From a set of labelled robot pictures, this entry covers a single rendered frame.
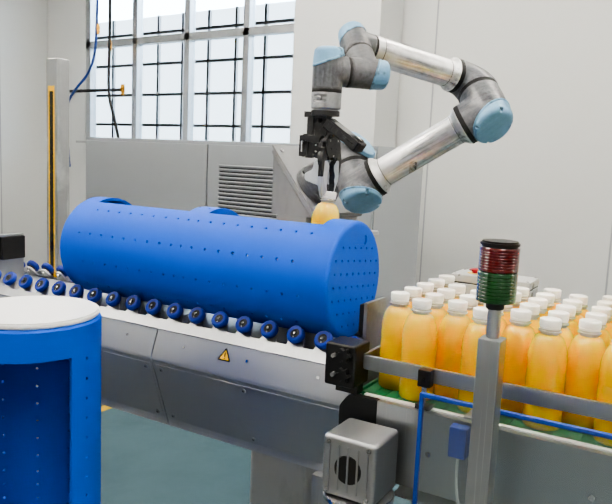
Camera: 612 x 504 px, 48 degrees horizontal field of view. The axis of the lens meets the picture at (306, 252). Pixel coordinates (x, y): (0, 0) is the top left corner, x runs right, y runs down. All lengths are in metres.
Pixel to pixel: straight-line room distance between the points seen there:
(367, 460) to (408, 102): 3.57
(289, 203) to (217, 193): 1.72
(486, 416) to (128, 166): 3.51
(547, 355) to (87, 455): 0.95
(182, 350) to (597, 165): 2.97
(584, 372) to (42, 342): 1.02
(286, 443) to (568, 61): 3.12
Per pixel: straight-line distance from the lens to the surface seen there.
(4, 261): 2.50
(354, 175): 2.02
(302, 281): 1.57
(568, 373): 1.39
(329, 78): 1.73
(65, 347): 1.47
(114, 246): 1.94
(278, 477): 2.36
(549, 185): 4.31
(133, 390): 2.04
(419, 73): 1.97
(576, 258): 4.30
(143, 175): 4.33
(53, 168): 2.79
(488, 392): 1.19
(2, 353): 1.46
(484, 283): 1.14
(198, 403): 1.88
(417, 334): 1.41
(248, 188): 3.75
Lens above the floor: 1.38
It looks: 8 degrees down
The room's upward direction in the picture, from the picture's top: 3 degrees clockwise
